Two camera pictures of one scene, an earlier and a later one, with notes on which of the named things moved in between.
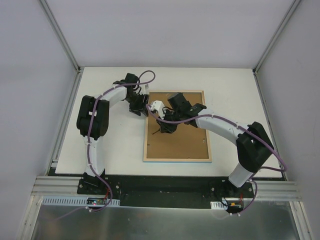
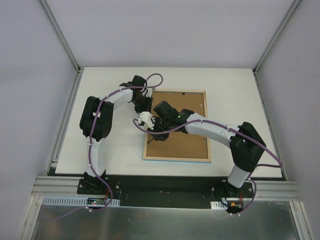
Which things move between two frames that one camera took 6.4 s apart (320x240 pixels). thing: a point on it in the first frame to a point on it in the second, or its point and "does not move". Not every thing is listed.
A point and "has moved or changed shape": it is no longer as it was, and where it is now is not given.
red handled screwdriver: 157,131 has moved or changed shape
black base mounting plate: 164,191 does not move
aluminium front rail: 271,190 does not move
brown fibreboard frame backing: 188,141 does not move
